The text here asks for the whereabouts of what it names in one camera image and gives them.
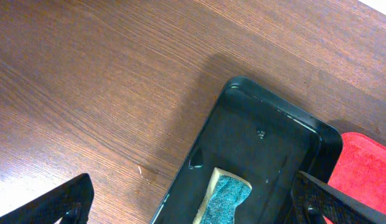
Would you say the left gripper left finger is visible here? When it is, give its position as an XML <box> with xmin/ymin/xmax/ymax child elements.
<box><xmin>0</xmin><ymin>173</ymin><xmax>94</xmax><ymax>224</ymax></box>

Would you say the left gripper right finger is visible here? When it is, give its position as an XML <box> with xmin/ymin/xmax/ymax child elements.
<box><xmin>291</xmin><ymin>171</ymin><xmax>386</xmax><ymax>224</ymax></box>

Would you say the green and yellow sponge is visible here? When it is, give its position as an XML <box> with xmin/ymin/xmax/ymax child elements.
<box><xmin>192</xmin><ymin>167</ymin><xmax>252</xmax><ymax>224</ymax></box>

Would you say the red plastic tray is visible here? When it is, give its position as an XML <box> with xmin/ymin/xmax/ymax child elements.
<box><xmin>328</xmin><ymin>132</ymin><xmax>386</xmax><ymax>214</ymax></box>

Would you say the black plastic tray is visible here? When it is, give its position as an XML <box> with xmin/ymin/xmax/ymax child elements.
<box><xmin>151</xmin><ymin>77</ymin><xmax>342</xmax><ymax>223</ymax></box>

